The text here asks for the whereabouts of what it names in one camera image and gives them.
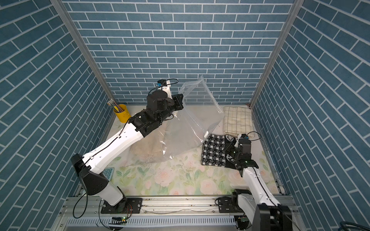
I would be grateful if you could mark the floral table mat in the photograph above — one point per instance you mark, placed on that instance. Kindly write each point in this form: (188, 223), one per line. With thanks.
(185, 175)

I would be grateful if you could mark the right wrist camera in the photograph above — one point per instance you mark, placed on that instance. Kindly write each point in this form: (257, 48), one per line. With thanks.
(240, 138)

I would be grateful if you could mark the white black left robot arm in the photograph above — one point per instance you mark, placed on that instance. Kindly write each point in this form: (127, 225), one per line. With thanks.
(90, 166)

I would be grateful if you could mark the aluminium front rail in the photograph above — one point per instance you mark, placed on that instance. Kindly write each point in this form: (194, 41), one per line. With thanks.
(158, 213)

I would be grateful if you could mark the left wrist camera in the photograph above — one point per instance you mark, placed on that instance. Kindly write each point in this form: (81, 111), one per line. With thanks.
(164, 85)

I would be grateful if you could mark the cream checked folded towel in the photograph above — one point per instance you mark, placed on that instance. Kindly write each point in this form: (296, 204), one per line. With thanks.
(237, 120)

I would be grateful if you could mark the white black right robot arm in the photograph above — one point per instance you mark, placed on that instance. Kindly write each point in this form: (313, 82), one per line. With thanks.
(263, 210)

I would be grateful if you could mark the beige fluffy scarf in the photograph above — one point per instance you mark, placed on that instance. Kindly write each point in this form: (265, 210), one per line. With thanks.
(149, 149)

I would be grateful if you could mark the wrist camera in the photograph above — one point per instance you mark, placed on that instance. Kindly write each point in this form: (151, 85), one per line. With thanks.
(164, 85)
(240, 138)

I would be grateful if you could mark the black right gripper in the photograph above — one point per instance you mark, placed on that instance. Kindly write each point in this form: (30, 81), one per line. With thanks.
(230, 147)

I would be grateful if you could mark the black white knitted scarf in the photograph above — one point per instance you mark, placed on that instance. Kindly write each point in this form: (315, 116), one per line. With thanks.
(213, 150)

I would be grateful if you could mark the light green calculator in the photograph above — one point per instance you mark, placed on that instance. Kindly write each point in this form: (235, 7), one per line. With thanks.
(109, 172)

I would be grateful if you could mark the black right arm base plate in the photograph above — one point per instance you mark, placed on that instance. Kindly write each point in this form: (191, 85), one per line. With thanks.
(227, 205)

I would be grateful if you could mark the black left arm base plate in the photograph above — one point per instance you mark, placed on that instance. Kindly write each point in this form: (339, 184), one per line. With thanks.
(127, 206)

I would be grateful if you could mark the yellow pen cup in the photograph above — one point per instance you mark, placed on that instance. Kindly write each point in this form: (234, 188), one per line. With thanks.
(122, 113)

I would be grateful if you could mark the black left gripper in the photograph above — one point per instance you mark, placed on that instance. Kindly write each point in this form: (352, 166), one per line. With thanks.
(177, 103)

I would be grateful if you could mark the clear plastic vacuum bag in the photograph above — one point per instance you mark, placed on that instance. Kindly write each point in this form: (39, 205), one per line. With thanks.
(188, 128)

